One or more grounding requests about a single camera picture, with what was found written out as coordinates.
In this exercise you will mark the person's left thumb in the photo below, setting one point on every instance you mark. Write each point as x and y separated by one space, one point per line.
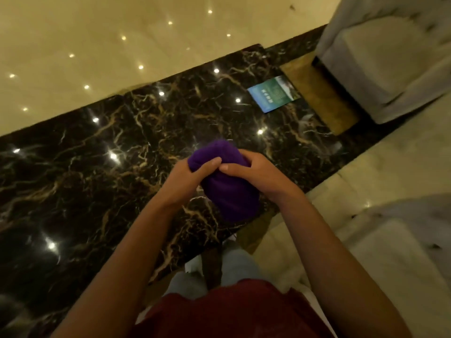
206 165

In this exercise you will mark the person's left hand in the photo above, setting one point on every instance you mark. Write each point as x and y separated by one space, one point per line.
183 183

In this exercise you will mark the person's red shirt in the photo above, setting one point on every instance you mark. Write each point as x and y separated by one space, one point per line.
232 311

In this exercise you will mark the person's left forearm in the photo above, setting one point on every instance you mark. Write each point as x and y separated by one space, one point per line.
116 271

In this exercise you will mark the person's right thumb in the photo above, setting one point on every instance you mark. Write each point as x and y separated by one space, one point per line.
233 168

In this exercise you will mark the person's right hand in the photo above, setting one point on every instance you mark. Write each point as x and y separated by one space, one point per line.
260 172

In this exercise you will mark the person's right forearm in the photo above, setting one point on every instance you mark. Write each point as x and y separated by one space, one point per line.
334 271

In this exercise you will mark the grey upholstered armchair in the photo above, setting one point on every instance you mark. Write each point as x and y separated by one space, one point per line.
384 52

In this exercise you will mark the purple cloth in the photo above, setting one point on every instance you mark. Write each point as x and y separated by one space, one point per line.
225 183

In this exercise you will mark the person's grey trousers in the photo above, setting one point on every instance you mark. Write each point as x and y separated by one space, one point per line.
215 272

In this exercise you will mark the blue green leaflet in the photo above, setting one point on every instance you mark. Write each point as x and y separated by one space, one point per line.
274 93

